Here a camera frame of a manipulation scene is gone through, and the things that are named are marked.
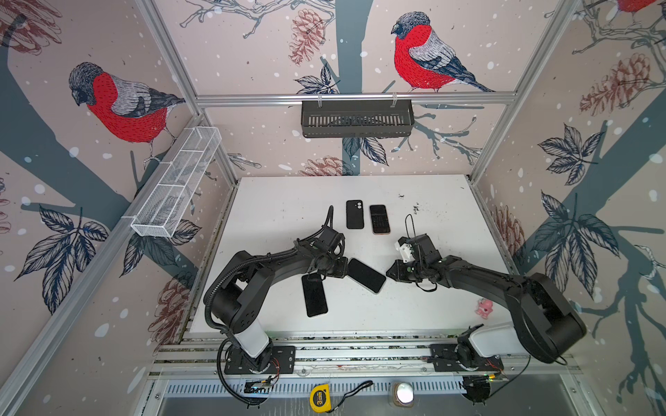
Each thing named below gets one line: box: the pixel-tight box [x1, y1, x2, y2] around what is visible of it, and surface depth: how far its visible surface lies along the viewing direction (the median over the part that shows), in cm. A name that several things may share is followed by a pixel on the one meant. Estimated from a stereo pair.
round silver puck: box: [392, 381, 415, 408], surface depth 61 cm
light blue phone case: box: [346, 258, 386, 294], surface depth 91 cm
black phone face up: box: [301, 273, 328, 318], surface depth 87 cm
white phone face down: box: [347, 258, 387, 293], surface depth 92 cm
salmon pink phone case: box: [369, 204, 392, 236], surface depth 109 cm
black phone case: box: [346, 199, 365, 229], surface depth 112 cm
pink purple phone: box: [369, 204, 391, 234], surface depth 109 cm
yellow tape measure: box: [309, 383, 332, 414], surface depth 67 cm
